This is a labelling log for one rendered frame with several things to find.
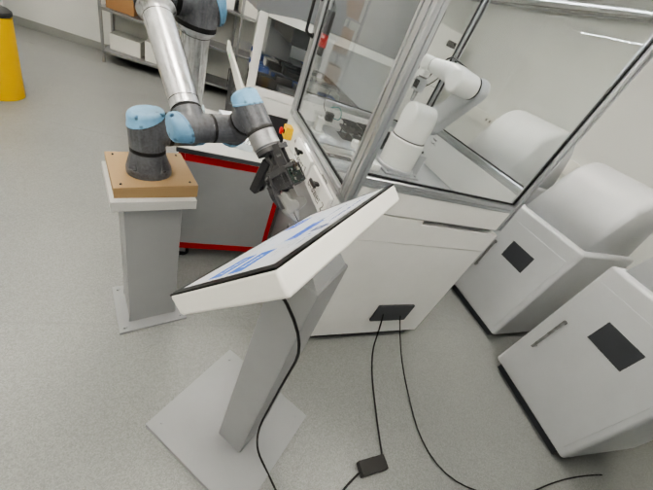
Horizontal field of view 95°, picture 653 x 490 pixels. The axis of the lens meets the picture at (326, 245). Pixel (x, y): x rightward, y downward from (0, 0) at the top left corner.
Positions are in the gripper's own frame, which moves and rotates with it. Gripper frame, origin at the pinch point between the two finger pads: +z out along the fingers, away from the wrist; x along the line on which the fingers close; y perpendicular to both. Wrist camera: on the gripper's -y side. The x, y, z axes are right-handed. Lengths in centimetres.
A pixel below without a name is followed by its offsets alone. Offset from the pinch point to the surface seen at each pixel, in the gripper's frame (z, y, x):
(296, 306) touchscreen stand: 17.4, 7.4, -20.5
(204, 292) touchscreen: 3.1, 7.6, -38.5
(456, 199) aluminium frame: 24, 28, 72
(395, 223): 22, 6, 54
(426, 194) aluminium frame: 15, 20, 59
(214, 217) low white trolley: -13, -97, 48
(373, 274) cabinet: 46, -17, 58
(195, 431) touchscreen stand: 64, -73, -25
